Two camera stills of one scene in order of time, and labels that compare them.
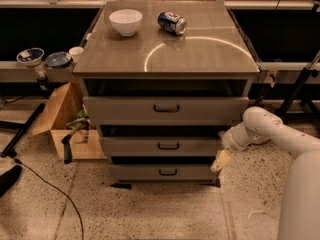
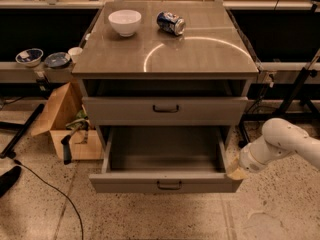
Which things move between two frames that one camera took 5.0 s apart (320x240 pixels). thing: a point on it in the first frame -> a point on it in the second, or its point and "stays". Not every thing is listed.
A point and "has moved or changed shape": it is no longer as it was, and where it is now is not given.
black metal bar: (14, 140) stays
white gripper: (230, 141) -> (249, 161)
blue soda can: (172, 22) stays
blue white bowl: (30, 56) stays
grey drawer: (160, 146) has moved or changed shape
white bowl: (126, 21) stays
